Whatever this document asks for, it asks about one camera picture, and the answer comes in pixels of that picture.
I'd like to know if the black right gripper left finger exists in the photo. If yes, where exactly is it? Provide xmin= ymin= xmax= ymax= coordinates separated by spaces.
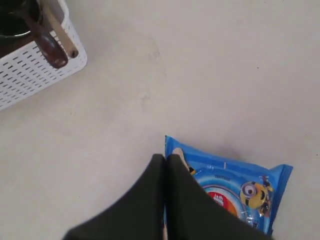
xmin=64 ymin=154 xmax=165 ymax=240

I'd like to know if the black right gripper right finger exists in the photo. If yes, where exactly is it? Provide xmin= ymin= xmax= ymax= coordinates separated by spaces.
xmin=164 ymin=154 xmax=271 ymax=240

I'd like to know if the blue potato chips bag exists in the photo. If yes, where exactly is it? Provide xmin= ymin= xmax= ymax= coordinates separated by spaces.
xmin=164 ymin=135 xmax=293 ymax=236

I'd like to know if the white woven plastic basket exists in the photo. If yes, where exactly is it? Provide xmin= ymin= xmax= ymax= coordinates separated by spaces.
xmin=0 ymin=0 xmax=88 ymax=110

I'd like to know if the brown wooden spoon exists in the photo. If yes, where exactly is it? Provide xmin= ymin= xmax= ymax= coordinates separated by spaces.
xmin=22 ymin=15 xmax=68 ymax=69

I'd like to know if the brown wooden chopstick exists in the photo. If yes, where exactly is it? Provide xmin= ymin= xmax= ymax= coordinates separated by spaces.
xmin=42 ymin=0 xmax=79 ymax=59

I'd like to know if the black metal cup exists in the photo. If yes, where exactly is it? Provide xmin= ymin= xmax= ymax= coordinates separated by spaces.
xmin=0 ymin=0 xmax=42 ymax=39

